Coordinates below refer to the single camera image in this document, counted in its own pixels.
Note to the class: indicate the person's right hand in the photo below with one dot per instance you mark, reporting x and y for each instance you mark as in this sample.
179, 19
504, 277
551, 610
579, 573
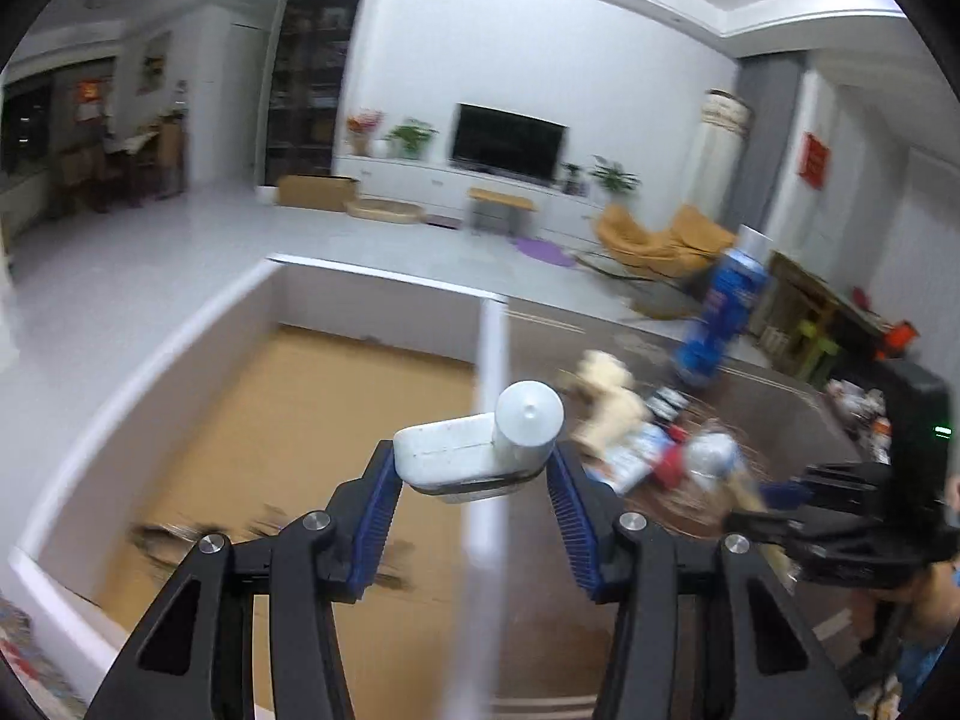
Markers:
937, 607

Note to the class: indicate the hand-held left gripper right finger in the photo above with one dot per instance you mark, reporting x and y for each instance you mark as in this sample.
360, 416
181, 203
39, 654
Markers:
574, 532

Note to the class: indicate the dark window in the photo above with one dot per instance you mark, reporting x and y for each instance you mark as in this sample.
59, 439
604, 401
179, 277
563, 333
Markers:
26, 124

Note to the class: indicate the wooden bench with metal legs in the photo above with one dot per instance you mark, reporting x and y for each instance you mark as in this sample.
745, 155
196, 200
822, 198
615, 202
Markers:
501, 200

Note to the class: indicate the patterned fringed cushion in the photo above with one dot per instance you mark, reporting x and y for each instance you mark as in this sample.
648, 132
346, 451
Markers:
34, 660

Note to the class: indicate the grey curtain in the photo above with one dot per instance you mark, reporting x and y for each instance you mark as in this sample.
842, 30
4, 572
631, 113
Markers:
765, 142

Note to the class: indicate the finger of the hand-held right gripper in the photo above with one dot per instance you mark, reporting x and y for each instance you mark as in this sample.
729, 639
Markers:
787, 495
772, 531

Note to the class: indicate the shiny foil packet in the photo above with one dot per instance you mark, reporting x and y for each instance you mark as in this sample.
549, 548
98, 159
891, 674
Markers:
712, 454

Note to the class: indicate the leafy potted plant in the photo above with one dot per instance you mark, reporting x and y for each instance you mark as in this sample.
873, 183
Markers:
615, 176

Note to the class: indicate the red flower bouquet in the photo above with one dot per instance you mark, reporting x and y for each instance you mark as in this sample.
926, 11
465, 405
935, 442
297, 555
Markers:
364, 124

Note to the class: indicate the red window sign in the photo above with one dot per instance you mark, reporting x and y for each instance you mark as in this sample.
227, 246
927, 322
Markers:
88, 99

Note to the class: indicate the large blue patterned bottle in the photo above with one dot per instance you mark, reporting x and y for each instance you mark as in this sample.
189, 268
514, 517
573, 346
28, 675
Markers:
724, 307

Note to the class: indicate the brown cardboard box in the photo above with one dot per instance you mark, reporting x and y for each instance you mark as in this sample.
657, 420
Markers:
315, 191

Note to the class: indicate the round beige floor cushion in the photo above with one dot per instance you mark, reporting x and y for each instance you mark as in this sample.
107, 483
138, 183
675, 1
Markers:
382, 210

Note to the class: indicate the green stool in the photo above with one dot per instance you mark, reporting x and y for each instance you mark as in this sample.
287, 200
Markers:
817, 349

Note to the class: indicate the person's blue clothing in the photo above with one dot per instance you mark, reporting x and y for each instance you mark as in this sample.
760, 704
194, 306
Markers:
922, 671

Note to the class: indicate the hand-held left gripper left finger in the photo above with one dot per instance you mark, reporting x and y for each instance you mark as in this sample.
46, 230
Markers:
375, 517

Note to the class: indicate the white cardboard box container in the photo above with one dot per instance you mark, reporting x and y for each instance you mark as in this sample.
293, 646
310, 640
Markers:
247, 405

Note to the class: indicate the dining table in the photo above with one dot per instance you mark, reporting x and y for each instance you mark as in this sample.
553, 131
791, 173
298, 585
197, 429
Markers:
135, 142

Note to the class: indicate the white standing air conditioner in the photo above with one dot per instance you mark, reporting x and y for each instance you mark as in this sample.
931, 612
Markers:
718, 157

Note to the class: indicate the white television cabinet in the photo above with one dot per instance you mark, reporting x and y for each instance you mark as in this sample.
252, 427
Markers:
450, 187

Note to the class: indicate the black flat television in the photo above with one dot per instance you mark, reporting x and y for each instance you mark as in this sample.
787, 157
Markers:
506, 141

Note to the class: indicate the purple floor mat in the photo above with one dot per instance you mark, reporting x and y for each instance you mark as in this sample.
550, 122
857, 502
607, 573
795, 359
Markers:
544, 250

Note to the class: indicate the black box with white pictures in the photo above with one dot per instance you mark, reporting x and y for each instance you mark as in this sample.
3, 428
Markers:
666, 401

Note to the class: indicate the white door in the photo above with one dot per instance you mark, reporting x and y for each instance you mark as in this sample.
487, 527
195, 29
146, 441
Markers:
247, 105

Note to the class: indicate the green potted plant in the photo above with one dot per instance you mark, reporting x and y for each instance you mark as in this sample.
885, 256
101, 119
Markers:
411, 136

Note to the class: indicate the red wall hanging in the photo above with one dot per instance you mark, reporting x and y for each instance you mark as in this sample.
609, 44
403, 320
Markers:
814, 160

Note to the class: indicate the pile of small packets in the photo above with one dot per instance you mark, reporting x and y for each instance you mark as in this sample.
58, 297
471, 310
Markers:
859, 412

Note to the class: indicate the white plastic bottle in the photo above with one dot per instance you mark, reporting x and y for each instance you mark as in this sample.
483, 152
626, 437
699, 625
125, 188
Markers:
450, 450

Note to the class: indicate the small dark potted plant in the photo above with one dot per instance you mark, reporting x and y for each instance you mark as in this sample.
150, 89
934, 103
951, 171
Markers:
571, 178

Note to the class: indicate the red snack packet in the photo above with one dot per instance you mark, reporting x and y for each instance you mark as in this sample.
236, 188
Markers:
671, 461

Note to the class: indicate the small purple mat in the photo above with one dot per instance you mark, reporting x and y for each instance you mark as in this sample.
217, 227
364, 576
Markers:
441, 221

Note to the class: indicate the blue and white carton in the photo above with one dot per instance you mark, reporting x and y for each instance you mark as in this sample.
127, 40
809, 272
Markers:
630, 461

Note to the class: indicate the orange item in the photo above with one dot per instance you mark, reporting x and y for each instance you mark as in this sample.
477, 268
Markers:
898, 337

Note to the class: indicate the dark glass display cabinet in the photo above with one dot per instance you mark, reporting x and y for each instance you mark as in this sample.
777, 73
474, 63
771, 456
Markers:
311, 82

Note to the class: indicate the tan backed dining chair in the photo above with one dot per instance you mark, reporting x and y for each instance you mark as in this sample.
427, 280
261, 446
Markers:
171, 154

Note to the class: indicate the framed wall painting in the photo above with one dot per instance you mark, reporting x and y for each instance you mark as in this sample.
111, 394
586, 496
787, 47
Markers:
154, 64

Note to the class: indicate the yellow lounge chair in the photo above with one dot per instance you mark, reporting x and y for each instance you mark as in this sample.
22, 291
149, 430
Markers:
630, 236
701, 236

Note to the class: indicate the dark wooden dining chair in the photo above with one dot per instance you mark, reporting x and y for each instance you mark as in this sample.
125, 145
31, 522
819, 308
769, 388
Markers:
86, 169

